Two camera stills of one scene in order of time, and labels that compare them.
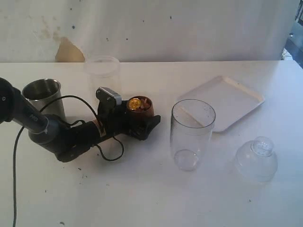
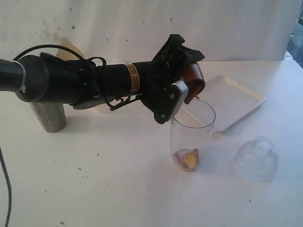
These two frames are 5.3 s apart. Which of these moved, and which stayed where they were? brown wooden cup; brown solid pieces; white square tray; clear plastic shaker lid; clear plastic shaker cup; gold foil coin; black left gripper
Moved: gold foil coin; brown wooden cup; black left gripper; brown solid pieces
Stayed: clear plastic shaker lid; clear plastic shaker cup; white square tray
